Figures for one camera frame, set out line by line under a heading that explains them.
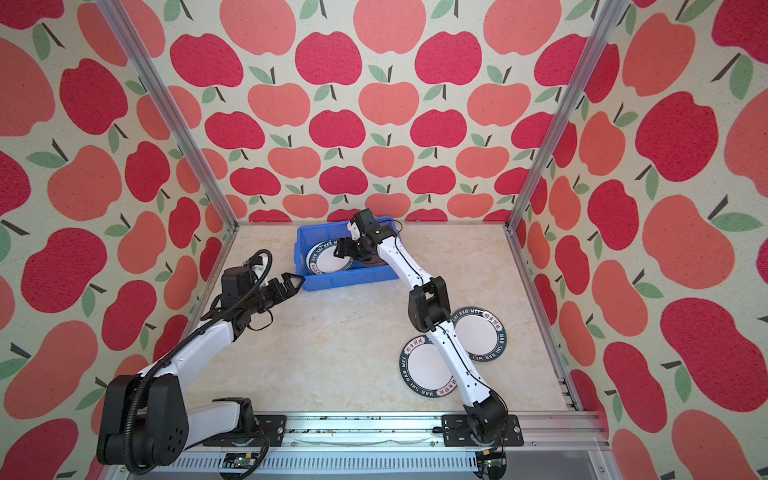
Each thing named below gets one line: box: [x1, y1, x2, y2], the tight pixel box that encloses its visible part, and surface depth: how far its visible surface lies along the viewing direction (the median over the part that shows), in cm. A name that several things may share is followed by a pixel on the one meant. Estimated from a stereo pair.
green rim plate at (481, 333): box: [451, 306, 507, 362], surface depth 93 cm
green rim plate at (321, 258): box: [306, 239, 355, 275], surface depth 106 cm
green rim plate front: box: [399, 335, 457, 398], surface depth 86 cm
